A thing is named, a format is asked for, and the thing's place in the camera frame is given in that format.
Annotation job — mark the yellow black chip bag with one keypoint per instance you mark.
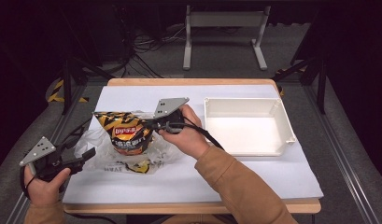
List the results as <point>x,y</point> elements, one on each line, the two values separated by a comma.
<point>126,130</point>

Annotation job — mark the black metal stand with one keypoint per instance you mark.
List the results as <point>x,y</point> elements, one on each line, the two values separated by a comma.
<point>321,84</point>
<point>67,84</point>

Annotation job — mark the person's right hand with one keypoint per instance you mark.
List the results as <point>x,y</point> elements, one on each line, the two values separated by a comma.
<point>187,138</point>

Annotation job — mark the clear smiley print plastic bag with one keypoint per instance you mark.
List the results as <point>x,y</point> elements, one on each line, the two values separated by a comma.
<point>92,149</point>

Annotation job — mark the white paper table cover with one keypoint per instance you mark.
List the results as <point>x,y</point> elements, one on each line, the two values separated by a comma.
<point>179,183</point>

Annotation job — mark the white metal stand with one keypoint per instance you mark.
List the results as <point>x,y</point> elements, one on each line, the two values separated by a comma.
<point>224,18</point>

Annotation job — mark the wooden table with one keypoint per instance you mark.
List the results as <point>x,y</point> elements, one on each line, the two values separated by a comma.
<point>191,81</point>

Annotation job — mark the yellow black floor tape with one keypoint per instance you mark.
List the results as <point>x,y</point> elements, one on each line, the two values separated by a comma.
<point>56,90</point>

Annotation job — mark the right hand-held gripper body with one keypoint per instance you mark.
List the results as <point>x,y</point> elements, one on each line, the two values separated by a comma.
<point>168,107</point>

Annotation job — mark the person's left hand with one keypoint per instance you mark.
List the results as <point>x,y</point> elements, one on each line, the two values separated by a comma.
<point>44,193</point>

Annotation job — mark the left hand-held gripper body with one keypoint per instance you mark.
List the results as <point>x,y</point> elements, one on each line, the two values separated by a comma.
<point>39,152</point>

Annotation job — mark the white plastic bin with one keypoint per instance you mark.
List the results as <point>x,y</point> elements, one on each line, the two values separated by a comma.
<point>247,133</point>

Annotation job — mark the aluminium frame rail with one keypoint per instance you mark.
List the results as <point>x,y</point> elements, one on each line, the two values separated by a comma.
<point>65,121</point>
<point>344,161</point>

